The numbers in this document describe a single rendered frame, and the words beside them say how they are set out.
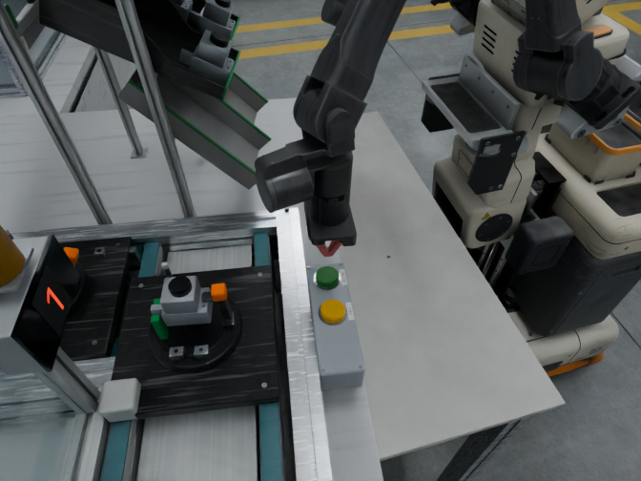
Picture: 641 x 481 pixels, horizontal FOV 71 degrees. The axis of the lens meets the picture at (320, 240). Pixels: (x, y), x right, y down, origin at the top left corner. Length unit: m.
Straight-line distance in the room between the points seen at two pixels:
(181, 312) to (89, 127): 0.89
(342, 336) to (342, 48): 0.42
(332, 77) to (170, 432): 0.54
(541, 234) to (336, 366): 0.74
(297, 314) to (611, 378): 1.51
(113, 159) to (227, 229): 0.50
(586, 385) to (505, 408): 1.17
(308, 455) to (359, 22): 0.54
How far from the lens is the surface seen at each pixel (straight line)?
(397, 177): 1.14
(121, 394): 0.70
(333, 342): 0.71
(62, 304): 0.55
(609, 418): 1.97
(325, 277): 0.77
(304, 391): 0.68
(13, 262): 0.48
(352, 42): 0.55
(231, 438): 0.71
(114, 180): 1.22
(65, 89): 1.67
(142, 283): 0.82
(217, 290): 0.64
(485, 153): 1.01
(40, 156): 1.39
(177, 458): 0.72
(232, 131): 0.97
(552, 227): 1.29
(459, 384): 0.83
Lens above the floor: 1.58
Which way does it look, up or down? 48 degrees down
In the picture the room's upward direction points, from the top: straight up
